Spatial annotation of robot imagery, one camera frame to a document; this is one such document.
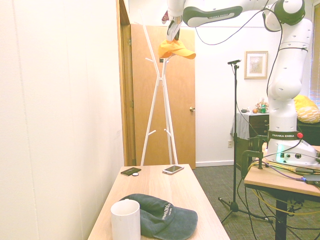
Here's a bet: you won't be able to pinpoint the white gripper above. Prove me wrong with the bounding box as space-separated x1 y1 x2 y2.
166 15 183 42

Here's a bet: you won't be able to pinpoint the orange baseball cap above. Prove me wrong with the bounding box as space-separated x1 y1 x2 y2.
157 38 197 61

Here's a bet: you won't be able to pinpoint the dark blue baseball cap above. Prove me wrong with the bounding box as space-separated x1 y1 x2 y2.
119 192 199 240

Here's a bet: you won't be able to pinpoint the white coat rack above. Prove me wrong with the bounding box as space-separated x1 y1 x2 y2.
136 8 179 167

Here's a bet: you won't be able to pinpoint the wooden door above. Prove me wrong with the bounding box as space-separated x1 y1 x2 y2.
130 23 197 171

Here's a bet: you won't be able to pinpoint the black tripod stand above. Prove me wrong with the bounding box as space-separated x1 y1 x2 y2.
217 63 275 225

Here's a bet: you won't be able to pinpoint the beige decor figurine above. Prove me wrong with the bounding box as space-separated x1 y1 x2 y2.
255 97 270 111

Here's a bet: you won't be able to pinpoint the grey draped cloth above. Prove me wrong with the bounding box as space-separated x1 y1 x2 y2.
229 112 251 140

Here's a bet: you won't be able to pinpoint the dark wood cabinet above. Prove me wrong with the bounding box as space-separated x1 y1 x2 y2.
235 112 320 171

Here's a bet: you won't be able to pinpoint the dark green C-clamp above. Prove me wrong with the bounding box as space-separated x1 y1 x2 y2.
240 148 264 180
247 134 270 154

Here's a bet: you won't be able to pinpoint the white smartphone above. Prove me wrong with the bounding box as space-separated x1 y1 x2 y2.
162 164 185 175

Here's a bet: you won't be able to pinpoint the plain yellow pillow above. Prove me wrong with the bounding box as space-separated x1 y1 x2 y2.
293 94 319 111

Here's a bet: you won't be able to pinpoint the window blinds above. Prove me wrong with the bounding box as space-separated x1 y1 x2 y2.
308 0 320 104

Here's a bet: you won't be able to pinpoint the black wallet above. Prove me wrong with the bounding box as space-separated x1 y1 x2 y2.
120 167 142 177

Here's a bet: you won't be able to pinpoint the yellow patterned pillow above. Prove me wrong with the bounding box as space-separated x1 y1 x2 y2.
295 105 320 124

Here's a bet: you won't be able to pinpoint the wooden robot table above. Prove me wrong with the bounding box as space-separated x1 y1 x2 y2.
243 144 320 240

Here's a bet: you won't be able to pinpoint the white mug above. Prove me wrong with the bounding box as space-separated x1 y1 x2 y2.
110 198 142 240

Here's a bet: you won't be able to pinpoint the black power adapter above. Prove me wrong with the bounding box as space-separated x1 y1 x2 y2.
303 174 320 185

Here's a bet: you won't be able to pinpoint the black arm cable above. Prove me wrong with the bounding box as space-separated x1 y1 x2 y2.
194 0 310 101

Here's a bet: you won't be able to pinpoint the wooden door frame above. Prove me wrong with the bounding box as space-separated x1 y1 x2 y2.
115 0 137 167

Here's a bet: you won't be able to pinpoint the framed wall picture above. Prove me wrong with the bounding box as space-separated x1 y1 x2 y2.
243 50 269 81

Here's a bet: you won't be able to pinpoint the yellow cable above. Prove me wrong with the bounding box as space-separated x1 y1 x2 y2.
246 159 320 219

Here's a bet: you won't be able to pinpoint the purple cable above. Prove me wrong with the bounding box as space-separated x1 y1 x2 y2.
261 159 309 181

